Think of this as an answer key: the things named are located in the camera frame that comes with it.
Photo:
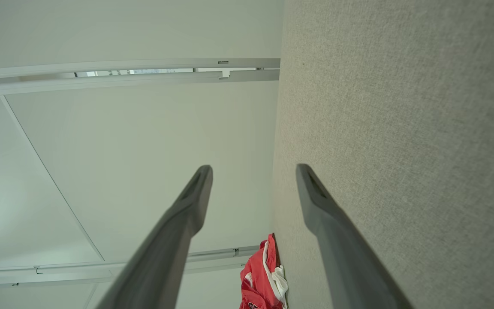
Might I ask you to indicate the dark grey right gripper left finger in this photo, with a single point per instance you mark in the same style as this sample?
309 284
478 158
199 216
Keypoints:
174 231

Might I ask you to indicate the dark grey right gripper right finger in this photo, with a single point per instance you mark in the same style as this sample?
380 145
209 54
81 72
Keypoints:
341 249

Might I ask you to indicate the red jersey with white sleeves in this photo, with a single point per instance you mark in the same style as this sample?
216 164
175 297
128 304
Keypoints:
255 279

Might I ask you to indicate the grey corner partition post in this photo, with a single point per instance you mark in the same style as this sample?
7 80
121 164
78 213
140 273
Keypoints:
79 270

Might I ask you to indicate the grey double partition post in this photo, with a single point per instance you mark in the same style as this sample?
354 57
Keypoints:
101 80

